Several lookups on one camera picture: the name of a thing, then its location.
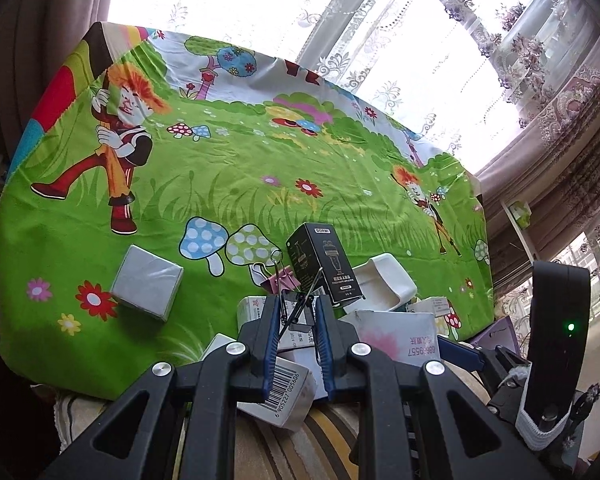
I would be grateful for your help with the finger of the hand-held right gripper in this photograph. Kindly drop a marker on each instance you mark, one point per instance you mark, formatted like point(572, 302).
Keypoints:
point(460, 350)

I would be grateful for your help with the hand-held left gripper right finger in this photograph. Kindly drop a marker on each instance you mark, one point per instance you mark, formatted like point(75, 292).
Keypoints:
point(326, 347)

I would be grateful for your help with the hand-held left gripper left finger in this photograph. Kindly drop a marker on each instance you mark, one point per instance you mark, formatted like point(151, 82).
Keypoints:
point(270, 342)

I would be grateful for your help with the white box with red print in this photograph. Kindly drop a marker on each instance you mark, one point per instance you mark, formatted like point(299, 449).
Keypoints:
point(252, 310)

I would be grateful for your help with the purple cardboard box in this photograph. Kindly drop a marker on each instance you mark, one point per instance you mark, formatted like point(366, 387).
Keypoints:
point(495, 332)

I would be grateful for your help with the black binder clip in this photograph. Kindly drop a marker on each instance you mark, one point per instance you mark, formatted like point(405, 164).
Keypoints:
point(300, 304)

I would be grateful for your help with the white box with grey text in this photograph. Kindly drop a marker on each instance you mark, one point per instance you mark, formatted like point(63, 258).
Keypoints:
point(432, 306)

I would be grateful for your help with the small plain white box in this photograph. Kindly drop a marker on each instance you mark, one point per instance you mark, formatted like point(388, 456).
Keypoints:
point(217, 345)

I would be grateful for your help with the white barcode box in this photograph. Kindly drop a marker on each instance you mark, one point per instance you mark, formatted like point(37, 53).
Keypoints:
point(290, 395)

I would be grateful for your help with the white labelled box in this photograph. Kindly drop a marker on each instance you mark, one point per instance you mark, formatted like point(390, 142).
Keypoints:
point(300, 351)

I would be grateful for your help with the pink binder clip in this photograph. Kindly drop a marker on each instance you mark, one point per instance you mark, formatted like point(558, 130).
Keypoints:
point(280, 282)

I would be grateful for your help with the white box with pink print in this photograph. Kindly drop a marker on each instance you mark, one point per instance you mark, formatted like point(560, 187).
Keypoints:
point(390, 335)

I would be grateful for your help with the black printed box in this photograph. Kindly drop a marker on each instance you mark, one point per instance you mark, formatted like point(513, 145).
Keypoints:
point(320, 260)

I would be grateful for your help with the white shelf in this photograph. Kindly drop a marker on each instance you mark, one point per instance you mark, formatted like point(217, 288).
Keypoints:
point(517, 240)

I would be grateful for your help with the white plastic tray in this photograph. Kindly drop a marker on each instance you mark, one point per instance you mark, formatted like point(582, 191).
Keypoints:
point(390, 280)

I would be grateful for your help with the green tissue pack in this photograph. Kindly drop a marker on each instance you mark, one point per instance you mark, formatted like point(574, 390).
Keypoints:
point(521, 212)

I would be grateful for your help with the shiny silver box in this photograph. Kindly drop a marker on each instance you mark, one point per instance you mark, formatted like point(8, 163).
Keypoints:
point(147, 280)

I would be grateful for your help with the mauve patterned curtain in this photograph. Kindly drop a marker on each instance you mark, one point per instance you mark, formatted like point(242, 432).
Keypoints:
point(570, 160)

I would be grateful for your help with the green cartoon printed blanket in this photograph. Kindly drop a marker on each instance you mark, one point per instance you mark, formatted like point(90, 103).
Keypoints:
point(260, 170)

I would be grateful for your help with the dark brown curtain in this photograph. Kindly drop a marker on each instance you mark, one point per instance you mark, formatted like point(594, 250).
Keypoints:
point(40, 35)

